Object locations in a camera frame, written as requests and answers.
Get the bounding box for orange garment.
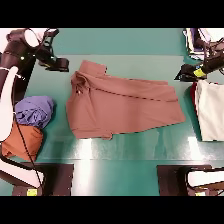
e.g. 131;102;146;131
1;121;45;163

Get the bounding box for blue garment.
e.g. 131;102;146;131
14;95;55;130

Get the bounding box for red garment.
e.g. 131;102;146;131
189;81;200;116

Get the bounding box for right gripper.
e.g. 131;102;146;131
174;63;208;83

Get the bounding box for black cable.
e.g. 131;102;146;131
14;113;45;196

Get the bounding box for brown shirt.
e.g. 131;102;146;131
65;59;187;141

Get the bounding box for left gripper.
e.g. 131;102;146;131
36;54;71;73

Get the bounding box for white garment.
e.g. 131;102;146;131
194;79;224;142

